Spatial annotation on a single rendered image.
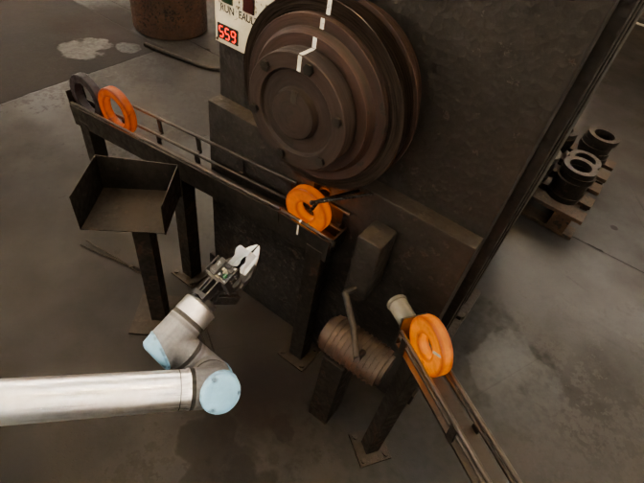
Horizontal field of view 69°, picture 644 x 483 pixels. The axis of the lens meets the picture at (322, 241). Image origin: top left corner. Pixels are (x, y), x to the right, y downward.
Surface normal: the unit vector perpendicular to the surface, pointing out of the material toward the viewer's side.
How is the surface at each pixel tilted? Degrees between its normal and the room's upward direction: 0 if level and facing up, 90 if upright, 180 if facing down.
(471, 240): 0
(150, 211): 5
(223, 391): 49
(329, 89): 90
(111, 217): 5
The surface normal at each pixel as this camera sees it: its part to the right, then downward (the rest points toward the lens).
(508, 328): 0.13, -0.69
